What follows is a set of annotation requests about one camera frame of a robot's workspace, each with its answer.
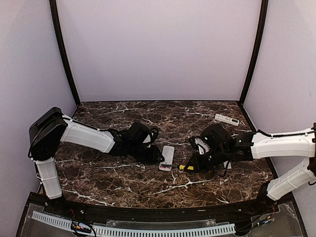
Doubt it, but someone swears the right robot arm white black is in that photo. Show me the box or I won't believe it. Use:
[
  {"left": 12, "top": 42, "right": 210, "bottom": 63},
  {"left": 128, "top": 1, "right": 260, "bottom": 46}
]
[{"left": 180, "top": 123, "right": 316, "bottom": 214}]

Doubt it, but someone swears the white remote control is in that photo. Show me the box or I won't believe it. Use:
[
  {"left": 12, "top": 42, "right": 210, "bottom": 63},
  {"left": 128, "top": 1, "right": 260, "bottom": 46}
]
[{"left": 214, "top": 114, "right": 239, "bottom": 126}]

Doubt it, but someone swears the right black frame post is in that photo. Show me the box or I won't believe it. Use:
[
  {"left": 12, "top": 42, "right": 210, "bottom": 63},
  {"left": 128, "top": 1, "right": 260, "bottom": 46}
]
[{"left": 238, "top": 0, "right": 269, "bottom": 107}]

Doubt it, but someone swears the black frame post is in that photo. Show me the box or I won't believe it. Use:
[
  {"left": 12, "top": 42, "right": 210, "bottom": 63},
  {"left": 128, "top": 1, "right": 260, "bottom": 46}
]
[
  {"left": 49, "top": 0, "right": 81, "bottom": 107},
  {"left": 238, "top": 0, "right": 269, "bottom": 107}
]

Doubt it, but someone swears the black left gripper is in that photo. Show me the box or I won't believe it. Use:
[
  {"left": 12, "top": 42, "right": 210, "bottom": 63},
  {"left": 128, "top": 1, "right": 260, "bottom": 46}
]
[{"left": 128, "top": 142, "right": 165, "bottom": 164}]

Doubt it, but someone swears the yellow handle screwdriver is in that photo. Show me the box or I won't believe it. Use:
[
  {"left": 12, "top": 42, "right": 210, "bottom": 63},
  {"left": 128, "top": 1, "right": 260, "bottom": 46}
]
[{"left": 173, "top": 165, "right": 194, "bottom": 170}]

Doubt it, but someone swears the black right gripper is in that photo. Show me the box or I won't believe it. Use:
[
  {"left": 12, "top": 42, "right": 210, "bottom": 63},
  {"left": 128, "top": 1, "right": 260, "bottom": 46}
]
[{"left": 184, "top": 146, "right": 229, "bottom": 173}]

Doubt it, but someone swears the white slotted cable duct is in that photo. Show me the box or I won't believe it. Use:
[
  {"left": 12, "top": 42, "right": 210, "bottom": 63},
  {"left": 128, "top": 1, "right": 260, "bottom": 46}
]
[{"left": 32, "top": 211, "right": 236, "bottom": 237}]

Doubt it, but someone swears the grey remote control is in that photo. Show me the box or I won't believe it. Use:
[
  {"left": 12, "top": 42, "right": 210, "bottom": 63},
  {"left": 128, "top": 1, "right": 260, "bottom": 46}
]
[{"left": 159, "top": 146, "right": 175, "bottom": 167}]

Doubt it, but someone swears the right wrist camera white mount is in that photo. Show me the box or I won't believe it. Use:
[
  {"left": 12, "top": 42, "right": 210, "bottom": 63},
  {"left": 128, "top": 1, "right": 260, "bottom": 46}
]
[{"left": 189, "top": 136, "right": 210, "bottom": 155}]

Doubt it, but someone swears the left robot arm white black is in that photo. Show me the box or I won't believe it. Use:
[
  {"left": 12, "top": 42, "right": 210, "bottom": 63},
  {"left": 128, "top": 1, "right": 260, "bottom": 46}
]
[{"left": 28, "top": 107, "right": 165, "bottom": 215}]

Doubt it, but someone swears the grey battery cover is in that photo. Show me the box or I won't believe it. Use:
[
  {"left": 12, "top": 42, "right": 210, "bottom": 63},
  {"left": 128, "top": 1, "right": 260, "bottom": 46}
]
[{"left": 223, "top": 161, "right": 232, "bottom": 169}]

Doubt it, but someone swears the left black frame post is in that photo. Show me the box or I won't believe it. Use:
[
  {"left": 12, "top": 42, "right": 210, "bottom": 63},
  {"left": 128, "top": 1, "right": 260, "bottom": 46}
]
[{"left": 49, "top": 0, "right": 81, "bottom": 107}]

